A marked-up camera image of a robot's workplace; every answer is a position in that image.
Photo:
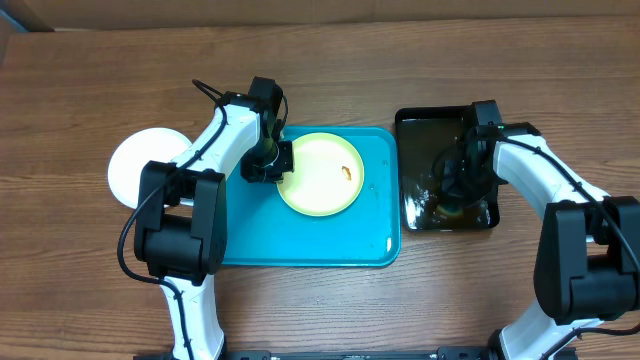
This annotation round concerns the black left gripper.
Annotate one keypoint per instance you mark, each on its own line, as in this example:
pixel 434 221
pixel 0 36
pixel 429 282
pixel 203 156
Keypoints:
pixel 252 174

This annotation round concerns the yellow plate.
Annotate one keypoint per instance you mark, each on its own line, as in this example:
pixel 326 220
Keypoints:
pixel 327 178

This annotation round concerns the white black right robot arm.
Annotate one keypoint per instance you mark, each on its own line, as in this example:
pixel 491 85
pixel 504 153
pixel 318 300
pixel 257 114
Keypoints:
pixel 587 264

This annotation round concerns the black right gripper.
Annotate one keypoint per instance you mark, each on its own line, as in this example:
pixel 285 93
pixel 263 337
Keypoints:
pixel 455 181

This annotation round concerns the white plate with ketchup streak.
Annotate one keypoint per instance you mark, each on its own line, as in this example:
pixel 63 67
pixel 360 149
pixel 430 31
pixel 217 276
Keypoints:
pixel 130 157

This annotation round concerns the green yellow sponge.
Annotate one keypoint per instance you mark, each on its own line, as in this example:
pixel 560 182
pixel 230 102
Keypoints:
pixel 449 210

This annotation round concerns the black water tray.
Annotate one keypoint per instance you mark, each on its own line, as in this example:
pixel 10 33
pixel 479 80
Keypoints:
pixel 421 133

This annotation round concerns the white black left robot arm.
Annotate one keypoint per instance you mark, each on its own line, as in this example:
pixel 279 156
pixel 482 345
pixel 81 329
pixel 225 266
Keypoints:
pixel 176 236

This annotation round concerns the teal plastic tray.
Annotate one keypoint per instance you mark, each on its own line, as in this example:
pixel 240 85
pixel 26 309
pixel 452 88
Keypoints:
pixel 264 231

